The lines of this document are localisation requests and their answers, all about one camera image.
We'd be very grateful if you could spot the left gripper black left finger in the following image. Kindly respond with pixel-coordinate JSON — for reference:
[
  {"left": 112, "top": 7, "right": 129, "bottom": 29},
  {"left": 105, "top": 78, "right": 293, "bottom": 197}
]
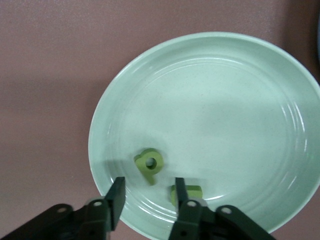
[{"left": 0, "top": 176, "right": 126, "bottom": 240}]

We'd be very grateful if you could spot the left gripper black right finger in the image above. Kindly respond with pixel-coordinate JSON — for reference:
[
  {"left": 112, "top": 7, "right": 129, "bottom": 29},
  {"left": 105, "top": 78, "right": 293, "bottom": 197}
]
[{"left": 167, "top": 176, "right": 276, "bottom": 240}]

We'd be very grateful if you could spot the green letter B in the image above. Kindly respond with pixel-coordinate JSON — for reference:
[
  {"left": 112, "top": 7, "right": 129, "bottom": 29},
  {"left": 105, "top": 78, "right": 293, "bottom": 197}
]
[{"left": 170, "top": 184, "right": 203, "bottom": 206}]

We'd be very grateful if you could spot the green letter P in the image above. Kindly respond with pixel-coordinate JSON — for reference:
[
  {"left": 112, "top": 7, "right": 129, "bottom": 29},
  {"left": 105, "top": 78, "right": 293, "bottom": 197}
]
[{"left": 134, "top": 148, "right": 165, "bottom": 186}]

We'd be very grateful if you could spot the green plate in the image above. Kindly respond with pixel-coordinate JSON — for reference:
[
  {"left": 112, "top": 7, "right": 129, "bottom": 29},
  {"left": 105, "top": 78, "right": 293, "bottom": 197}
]
[{"left": 87, "top": 31, "right": 320, "bottom": 237}]

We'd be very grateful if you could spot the brown table cover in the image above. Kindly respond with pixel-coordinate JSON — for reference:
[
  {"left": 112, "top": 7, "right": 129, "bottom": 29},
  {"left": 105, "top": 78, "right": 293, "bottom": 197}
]
[{"left": 0, "top": 0, "right": 320, "bottom": 240}]

